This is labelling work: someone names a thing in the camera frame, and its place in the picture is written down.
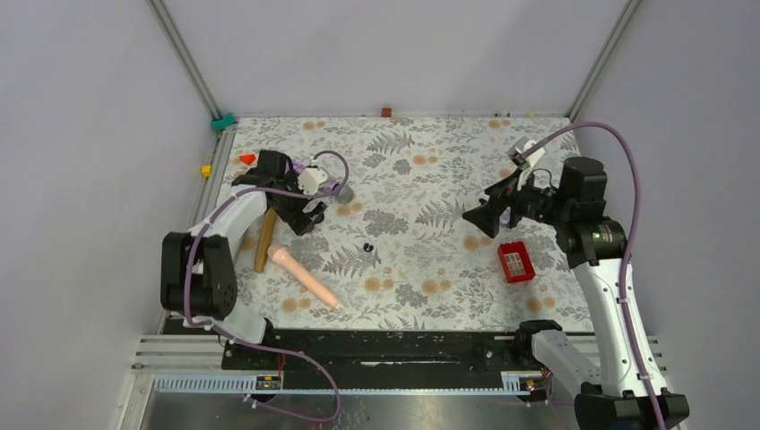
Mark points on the pink microphone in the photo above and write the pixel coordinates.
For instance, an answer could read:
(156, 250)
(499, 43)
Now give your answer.
(281, 256)

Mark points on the floral table mat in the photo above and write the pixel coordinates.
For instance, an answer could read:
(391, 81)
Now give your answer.
(412, 178)

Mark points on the red triangle block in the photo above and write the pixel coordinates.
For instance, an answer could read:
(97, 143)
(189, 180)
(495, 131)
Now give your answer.
(247, 159)

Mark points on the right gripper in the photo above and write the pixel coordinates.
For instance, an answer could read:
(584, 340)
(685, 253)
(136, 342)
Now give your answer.
(510, 192)

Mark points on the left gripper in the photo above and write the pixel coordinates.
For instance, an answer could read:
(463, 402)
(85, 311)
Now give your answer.
(297, 219)

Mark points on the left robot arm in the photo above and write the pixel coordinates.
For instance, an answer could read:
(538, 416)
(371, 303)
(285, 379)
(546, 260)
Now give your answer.
(198, 277)

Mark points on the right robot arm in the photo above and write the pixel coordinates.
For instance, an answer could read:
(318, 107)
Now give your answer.
(625, 389)

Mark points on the teal block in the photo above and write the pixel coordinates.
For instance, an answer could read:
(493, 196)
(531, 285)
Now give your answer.
(223, 122)

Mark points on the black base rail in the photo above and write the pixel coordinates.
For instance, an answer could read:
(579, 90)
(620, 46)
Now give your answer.
(388, 360)

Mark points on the red toy block box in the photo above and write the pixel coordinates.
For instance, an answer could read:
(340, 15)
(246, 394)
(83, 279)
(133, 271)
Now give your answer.
(516, 262)

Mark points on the gold microphone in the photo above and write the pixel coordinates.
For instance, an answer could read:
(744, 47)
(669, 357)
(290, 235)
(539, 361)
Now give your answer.
(265, 239)

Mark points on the purple glitter microphone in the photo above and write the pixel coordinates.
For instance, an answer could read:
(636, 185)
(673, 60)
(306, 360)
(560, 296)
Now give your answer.
(313, 180)

